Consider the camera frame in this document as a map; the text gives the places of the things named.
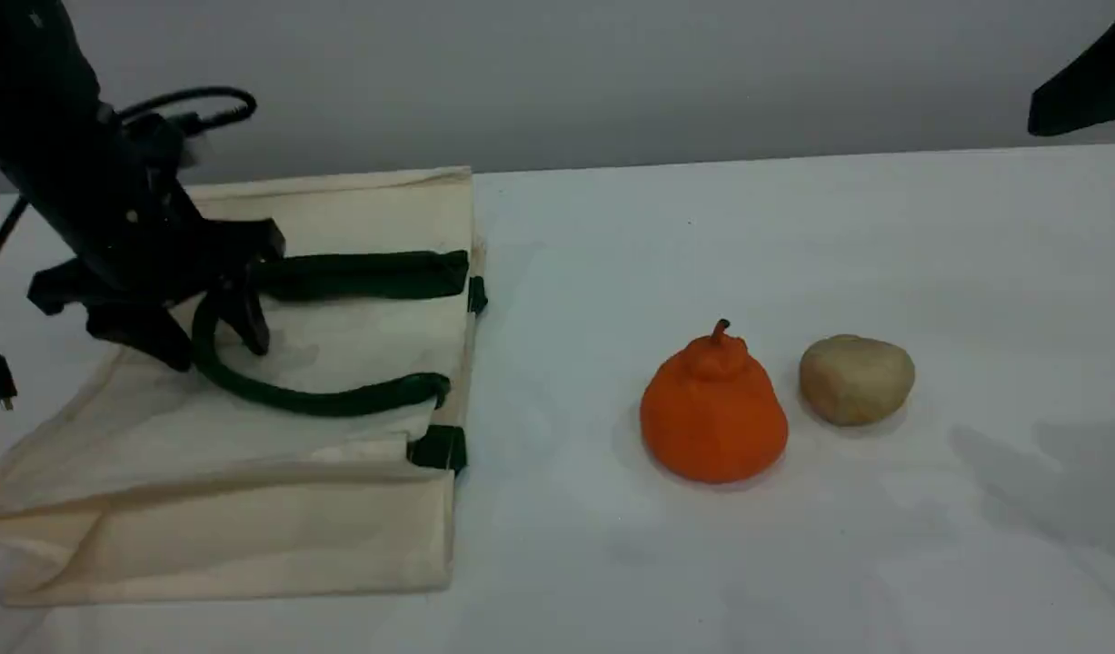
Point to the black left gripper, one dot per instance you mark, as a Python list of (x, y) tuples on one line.
[(157, 268)]

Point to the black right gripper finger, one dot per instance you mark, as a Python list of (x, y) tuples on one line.
[(1098, 86)]

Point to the orange with knobbed stem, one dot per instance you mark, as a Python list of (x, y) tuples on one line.
[(713, 418)]

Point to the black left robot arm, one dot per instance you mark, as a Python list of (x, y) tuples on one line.
[(44, 118)]

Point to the tan toy potato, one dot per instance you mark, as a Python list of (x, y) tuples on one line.
[(855, 380)]

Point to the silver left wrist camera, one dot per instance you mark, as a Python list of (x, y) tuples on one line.
[(157, 141)]

